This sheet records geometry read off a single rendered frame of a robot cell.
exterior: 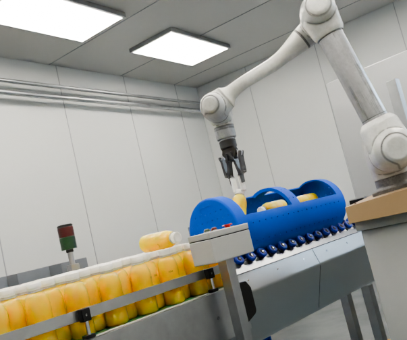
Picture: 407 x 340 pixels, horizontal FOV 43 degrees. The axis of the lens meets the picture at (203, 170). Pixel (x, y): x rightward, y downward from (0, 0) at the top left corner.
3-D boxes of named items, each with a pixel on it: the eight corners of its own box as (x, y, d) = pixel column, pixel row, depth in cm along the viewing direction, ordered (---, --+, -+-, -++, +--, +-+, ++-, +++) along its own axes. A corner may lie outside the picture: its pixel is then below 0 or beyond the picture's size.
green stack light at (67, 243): (80, 246, 206) (77, 234, 207) (66, 249, 202) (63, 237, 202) (72, 248, 211) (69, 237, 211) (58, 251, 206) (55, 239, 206)
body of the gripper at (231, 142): (239, 136, 226) (244, 156, 225) (225, 142, 232) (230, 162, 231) (228, 137, 221) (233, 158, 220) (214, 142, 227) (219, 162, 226)
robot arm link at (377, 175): (408, 170, 222) (390, 123, 224) (417, 168, 204) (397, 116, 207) (371, 182, 225) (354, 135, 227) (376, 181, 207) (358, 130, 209)
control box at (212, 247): (254, 251, 177) (247, 221, 178) (215, 263, 162) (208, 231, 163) (233, 255, 183) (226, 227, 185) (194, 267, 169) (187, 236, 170)
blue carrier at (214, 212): (354, 224, 265) (336, 171, 269) (248, 259, 202) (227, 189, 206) (308, 236, 284) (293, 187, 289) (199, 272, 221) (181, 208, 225)
